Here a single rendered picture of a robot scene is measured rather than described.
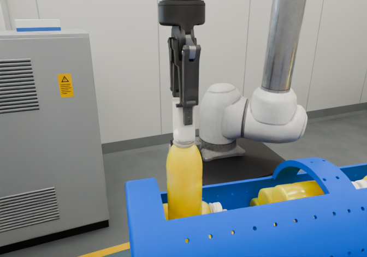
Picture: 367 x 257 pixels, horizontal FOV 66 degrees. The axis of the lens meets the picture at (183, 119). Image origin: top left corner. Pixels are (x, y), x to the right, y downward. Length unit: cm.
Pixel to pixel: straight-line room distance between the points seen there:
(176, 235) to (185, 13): 37
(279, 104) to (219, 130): 24
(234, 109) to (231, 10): 264
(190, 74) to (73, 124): 156
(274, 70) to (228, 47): 264
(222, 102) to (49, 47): 114
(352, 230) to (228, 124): 56
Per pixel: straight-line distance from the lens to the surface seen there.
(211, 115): 107
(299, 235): 62
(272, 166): 115
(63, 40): 184
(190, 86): 45
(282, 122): 105
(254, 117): 105
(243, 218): 57
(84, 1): 311
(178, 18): 45
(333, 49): 479
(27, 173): 210
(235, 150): 117
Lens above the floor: 156
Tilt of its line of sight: 21 degrees down
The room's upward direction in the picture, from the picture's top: straight up
